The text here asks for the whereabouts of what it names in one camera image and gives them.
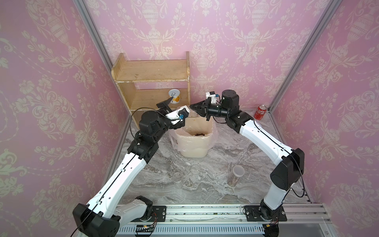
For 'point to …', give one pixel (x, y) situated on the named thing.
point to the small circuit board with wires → (142, 228)
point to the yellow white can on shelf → (175, 93)
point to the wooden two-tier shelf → (143, 84)
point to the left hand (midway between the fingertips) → (176, 104)
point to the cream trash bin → (194, 138)
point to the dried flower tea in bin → (198, 134)
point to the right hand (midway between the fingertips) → (190, 106)
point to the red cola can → (260, 112)
